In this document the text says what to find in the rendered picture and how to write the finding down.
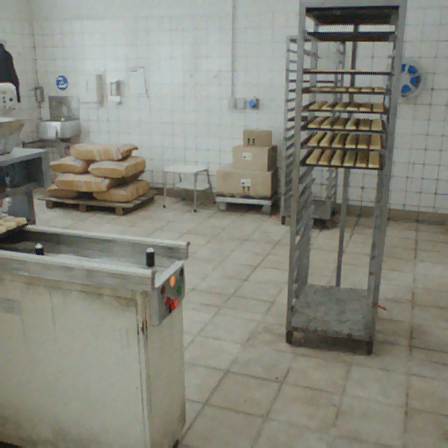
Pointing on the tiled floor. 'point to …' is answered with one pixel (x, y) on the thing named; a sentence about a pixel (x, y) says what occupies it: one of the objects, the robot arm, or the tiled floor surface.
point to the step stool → (188, 182)
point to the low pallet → (100, 202)
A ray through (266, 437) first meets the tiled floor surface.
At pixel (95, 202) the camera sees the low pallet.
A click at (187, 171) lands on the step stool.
